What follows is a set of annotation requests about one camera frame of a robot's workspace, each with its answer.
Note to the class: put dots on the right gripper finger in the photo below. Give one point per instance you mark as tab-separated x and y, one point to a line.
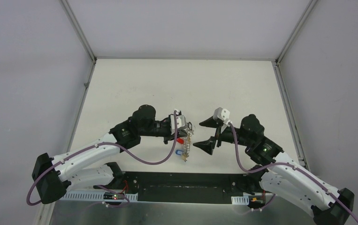
207	146
212	122

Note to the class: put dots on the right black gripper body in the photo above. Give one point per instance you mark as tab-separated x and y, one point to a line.
226	136

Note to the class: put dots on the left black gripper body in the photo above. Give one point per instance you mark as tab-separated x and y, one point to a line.
172	135

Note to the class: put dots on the red capped key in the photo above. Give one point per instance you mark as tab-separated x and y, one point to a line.
181	141

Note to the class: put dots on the metal disc with keyrings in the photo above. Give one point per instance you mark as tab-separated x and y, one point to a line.
190	132

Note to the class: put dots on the blue key tag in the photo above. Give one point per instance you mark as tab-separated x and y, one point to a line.
178	152

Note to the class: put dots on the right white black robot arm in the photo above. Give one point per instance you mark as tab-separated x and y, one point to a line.
276	172

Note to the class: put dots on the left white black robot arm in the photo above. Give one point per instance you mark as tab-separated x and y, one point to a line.
54	176

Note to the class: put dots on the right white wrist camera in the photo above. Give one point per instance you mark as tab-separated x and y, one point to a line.
222	115

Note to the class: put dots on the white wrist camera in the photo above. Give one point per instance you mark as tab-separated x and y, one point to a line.
222	115
177	120

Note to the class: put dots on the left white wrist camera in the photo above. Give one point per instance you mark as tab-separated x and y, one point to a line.
177	120

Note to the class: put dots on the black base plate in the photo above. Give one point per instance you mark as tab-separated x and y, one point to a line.
168	187

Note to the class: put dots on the right white cable duct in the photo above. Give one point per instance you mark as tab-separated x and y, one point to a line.
240	200

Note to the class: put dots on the white cable duct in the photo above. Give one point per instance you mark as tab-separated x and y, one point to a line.
240	200
92	196

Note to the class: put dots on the left white cable duct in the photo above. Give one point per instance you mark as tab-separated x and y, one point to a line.
92	196

